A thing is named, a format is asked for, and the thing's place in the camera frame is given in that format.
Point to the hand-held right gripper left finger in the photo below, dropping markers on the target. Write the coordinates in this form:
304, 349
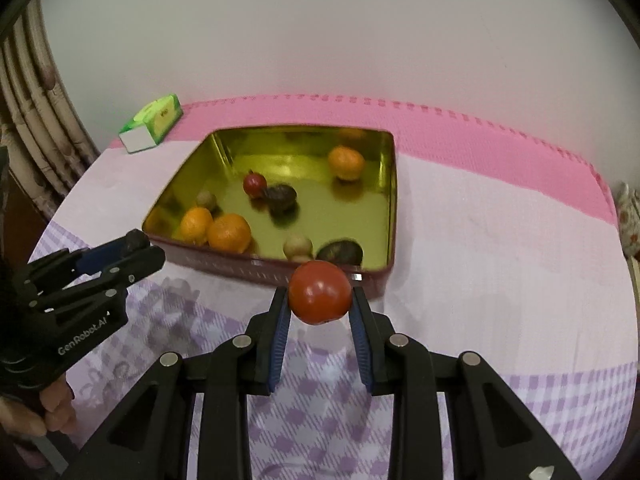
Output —
280, 345

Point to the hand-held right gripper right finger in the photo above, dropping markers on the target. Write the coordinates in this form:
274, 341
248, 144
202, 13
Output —
361, 350

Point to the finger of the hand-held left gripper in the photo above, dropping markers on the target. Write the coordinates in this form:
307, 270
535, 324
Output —
145, 262
100, 256

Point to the orange mandarin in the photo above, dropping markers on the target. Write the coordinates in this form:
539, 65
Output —
195, 225
229, 233
346, 162

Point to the red tomato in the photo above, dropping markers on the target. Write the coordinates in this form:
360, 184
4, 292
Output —
320, 292
255, 185

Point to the tan longan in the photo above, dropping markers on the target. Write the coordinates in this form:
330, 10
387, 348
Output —
206, 200

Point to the red tin box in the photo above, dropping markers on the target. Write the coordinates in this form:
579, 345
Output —
325, 215

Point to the person's left hand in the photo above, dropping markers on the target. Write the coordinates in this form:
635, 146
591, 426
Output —
52, 407

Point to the green tissue box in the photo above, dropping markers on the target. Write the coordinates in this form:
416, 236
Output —
150, 125

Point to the beige patterned curtain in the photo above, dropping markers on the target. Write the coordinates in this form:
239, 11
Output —
40, 125

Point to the floral patterned object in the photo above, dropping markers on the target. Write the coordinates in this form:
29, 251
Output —
629, 225

